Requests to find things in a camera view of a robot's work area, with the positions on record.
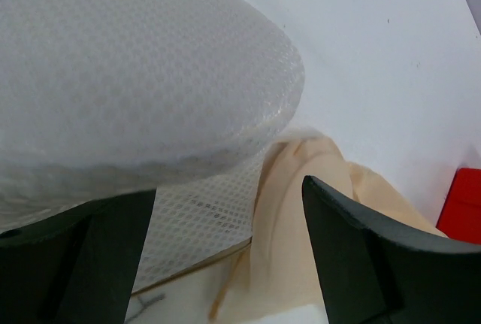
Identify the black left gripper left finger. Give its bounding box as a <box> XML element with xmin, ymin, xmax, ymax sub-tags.
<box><xmin>1</xmin><ymin>190</ymin><xmax>156</xmax><ymax>324</ymax></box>

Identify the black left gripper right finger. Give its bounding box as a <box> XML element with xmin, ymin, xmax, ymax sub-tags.
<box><xmin>302</xmin><ymin>176</ymin><xmax>480</xmax><ymax>324</ymax></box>

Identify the beige bra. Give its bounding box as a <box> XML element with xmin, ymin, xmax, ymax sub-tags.
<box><xmin>210</xmin><ymin>137</ymin><xmax>443</xmax><ymax>323</ymax></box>

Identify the red plastic tray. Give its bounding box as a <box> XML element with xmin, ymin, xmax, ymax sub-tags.
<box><xmin>436</xmin><ymin>168</ymin><xmax>481</xmax><ymax>244</ymax></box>

